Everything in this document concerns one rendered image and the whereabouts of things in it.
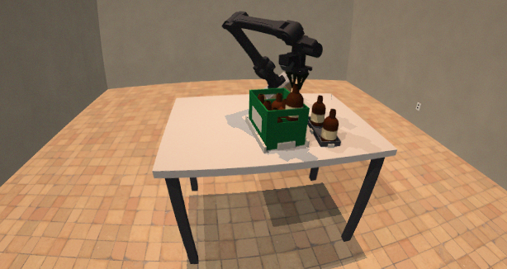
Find green plastic crate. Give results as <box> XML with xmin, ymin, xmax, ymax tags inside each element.
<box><xmin>249</xmin><ymin>88</ymin><xmax>310</xmax><ymax>150</ymax></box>

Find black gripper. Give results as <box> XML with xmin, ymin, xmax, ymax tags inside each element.
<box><xmin>286</xmin><ymin>64</ymin><xmax>312</xmax><ymax>90</ymax></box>

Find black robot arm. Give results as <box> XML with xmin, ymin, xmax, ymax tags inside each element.
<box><xmin>222</xmin><ymin>11</ymin><xmax>323</xmax><ymax>88</ymax></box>

